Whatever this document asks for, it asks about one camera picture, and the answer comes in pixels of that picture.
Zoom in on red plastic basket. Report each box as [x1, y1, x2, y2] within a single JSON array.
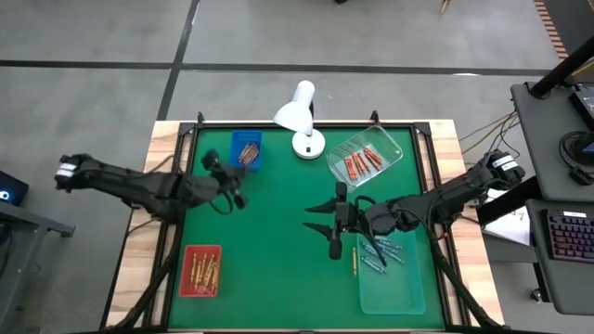
[[178, 244, 224, 298]]

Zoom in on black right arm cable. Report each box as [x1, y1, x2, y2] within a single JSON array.
[[355, 194, 389, 268]]

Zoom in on white paper sheet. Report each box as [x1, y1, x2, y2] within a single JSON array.
[[482, 206, 533, 247]]

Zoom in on teal plastic bin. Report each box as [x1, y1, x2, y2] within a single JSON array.
[[356, 227, 427, 315]]

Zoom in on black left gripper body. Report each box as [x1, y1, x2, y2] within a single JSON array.
[[200, 148, 250, 211]]

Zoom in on blue plastic basket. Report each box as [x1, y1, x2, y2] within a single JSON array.
[[229, 129, 265, 172]]

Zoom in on clear plastic container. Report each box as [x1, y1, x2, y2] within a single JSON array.
[[326, 123, 404, 194]]

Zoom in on black floor cable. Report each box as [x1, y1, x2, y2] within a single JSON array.
[[458, 109, 522, 168]]

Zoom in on backlit black keyboard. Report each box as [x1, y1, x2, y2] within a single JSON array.
[[546, 211, 594, 263]]

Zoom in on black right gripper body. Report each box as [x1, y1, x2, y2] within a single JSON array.
[[327, 181, 373, 262]]

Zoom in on grey side cart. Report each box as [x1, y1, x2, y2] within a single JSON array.
[[0, 199, 76, 334]]

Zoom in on black monitor pole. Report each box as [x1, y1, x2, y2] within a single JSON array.
[[528, 34, 594, 101]]

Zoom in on black headphones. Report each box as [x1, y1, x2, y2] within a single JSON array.
[[558, 129, 594, 186]]

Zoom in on grey monitor desk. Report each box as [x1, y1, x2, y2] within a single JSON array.
[[510, 81, 594, 203]]

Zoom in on black table frame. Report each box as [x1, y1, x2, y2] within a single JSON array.
[[99, 110, 507, 334]]

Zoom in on grey keyboard desk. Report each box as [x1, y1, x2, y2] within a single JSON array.
[[528, 199, 594, 316]]

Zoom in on black computer with blue light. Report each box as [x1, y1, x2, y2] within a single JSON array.
[[0, 170, 30, 208]]

